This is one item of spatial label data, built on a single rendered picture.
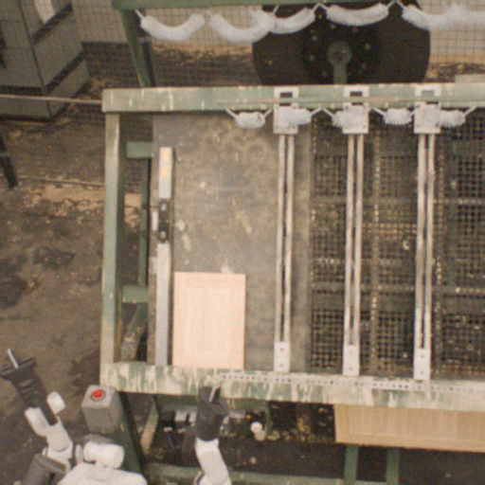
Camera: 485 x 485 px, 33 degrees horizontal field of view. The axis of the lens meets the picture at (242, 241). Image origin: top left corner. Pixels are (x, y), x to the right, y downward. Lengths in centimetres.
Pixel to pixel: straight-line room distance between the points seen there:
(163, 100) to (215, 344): 107
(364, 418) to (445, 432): 38
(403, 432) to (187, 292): 123
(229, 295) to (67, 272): 239
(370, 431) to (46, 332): 227
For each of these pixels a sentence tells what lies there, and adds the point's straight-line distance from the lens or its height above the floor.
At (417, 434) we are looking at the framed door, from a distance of 401.
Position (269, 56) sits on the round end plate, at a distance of 384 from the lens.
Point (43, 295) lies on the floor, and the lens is 563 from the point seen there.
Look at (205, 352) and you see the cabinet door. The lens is 359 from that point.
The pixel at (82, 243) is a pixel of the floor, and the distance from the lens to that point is 598.
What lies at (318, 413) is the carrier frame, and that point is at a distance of 398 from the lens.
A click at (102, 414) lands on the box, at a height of 88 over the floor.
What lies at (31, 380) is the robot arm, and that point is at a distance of 282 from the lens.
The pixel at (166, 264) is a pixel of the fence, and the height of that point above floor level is 125.
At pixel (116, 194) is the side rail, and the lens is 366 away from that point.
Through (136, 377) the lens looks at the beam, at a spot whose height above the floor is 87.
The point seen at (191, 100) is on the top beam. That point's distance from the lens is 355.
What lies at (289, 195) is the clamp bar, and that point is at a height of 150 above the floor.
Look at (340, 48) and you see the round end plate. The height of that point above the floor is 188.
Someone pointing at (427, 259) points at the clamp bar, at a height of 131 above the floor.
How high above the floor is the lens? 346
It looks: 38 degrees down
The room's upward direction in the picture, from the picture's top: 8 degrees counter-clockwise
